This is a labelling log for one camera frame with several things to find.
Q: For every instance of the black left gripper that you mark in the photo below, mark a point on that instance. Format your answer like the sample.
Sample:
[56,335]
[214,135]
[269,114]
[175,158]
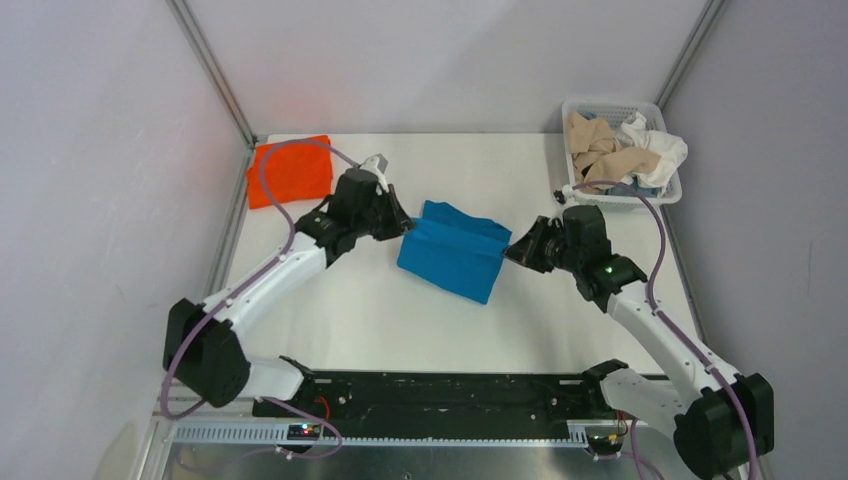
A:
[400,221]

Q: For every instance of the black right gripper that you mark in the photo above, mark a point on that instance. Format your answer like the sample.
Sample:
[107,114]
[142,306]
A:
[527,250]

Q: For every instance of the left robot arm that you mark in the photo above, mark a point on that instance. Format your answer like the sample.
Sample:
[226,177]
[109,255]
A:
[204,341]

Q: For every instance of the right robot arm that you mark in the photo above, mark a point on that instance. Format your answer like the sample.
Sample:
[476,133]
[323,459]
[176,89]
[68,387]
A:
[717,418]

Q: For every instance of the beige t shirt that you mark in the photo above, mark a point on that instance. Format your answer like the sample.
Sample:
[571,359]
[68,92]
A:
[598,156]

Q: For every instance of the folded orange t shirt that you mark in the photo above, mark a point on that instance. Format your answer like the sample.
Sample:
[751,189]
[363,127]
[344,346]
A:
[295,173]

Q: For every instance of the light blue t shirt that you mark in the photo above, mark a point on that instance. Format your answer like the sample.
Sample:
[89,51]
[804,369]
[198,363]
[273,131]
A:
[630,185]

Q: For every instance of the right controller board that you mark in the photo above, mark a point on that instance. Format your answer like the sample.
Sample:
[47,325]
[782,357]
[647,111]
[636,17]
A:
[605,445]

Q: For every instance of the controller board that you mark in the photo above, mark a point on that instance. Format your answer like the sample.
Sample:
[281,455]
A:
[303,432]
[605,445]

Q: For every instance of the left controller board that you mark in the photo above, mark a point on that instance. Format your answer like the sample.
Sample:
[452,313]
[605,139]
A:
[303,432]

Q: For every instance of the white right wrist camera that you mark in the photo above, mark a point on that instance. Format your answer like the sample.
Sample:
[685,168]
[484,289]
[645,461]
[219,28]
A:
[564,195]

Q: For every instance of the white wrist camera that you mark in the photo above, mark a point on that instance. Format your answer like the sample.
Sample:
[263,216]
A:
[377,164]
[564,195]

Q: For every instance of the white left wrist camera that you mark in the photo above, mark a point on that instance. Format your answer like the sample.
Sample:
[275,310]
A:
[377,164]

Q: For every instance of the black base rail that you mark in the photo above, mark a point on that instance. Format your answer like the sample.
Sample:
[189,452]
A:
[451,406]

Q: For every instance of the left aluminium frame post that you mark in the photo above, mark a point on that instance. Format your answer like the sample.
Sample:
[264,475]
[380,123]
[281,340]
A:
[204,53]

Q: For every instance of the aluminium frame post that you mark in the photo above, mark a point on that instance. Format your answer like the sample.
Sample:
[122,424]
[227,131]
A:
[204,53]
[704,26]

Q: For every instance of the right aluminium frame post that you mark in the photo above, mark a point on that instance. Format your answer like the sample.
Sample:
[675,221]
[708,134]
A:
[704,26]

